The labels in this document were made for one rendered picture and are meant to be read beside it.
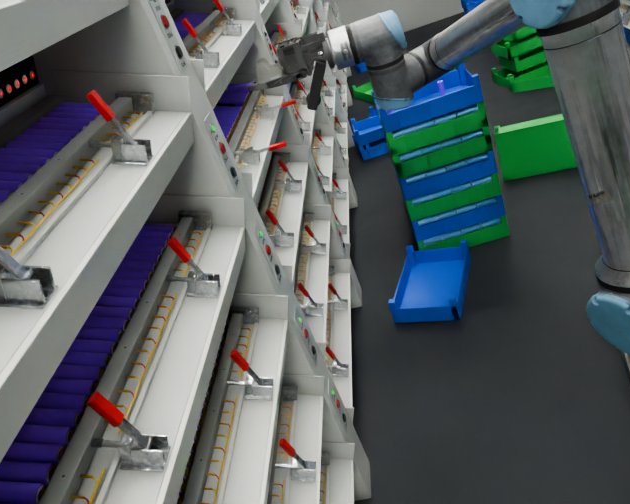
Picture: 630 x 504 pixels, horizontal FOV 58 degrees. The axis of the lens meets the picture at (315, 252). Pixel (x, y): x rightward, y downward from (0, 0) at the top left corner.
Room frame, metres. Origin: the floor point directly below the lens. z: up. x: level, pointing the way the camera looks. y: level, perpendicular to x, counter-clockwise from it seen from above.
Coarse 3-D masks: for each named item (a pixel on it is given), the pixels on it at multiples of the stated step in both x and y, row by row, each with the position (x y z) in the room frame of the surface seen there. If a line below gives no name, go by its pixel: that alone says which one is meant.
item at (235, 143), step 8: (256, 96) 1.43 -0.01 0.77; (248, 104) 1.37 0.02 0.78; (256, 104) 1.41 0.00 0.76; (248, 112) 1.31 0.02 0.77; (240, 120) 1.26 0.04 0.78; (248, 120) 1.28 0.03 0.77; (256, 120) 1.30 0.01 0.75; (240, 128) 1.21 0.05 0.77; (232, 136) 1.17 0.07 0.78; (240, 136) 1.17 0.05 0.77; (248, 136) 1.20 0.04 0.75; (232, 144) 1.12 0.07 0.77; (240, 144) 1.16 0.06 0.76; (248, 144) 1.16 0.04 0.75; (232, 152) 1.08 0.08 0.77
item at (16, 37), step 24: (0, 0) 0.57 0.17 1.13; (24, 0) 0.58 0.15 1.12; (48, 0) 0.62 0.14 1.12; (72, 0) 0.67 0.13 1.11; (96, 0) 0.73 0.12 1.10; (120, 0) 0.81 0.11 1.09; (0, 24) 0.53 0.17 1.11; (24, 24) 0.57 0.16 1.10; (48, 24) 0.61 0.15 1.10; (72, 24) 0.66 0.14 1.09; (0, 48) 0.52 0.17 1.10; (24, 48) 0.56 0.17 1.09
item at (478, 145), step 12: (456, 144) 1.59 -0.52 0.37; (468, 144) 1.59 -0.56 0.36; (480, 144) 1.58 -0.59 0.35; (396, 156) 1.63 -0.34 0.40; (420, 156) 1.61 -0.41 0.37; (432, 156) 1.61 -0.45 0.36; (444, 156) 1.60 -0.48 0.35; (456, 156) 1.59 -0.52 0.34; (468, 156) 1.59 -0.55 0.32; (396, 168) 1.63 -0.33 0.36; (408, 168) 1.62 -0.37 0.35; (420, 168) 1.61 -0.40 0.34; (432, 168) 1.61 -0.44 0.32
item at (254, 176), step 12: (264, 96) 1.51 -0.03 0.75; (276, 96) 1.51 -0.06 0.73; (264, 120) 1.33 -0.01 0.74; (276, 120) 1.33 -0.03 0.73; (252, 132) 1.25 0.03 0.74; (264, 132) 1.25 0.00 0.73; (276, 132) 1.33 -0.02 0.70; (252, 144) 1.18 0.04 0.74; (264, 144) 1.18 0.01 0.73; (264, 156) 1.11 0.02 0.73; (240, 168) 1.06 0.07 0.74; (252, 168) 1.06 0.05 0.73; (264, 168) 1.10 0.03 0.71; (252, 180) 0.93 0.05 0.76; (264, 180) 1.10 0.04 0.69; (252, 192) 0.93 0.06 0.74
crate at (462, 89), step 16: (448, 80) 1.78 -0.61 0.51; (464, 80) 1.75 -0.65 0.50; (416, 96) 1.80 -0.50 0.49; (432, 96) 1.77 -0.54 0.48; (448, 96) 1.59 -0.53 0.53; (464, 96) 1.58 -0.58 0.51; (480, 96) 1.58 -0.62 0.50; (384, 112) 1.62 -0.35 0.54; (400, 112) 1.62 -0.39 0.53; (416, 112) 1.61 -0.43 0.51; (432, 112) 1.60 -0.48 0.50; (448, 112) 1.59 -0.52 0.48; (384, 128) 1.63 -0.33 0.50; (400, 128) 1.62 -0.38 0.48
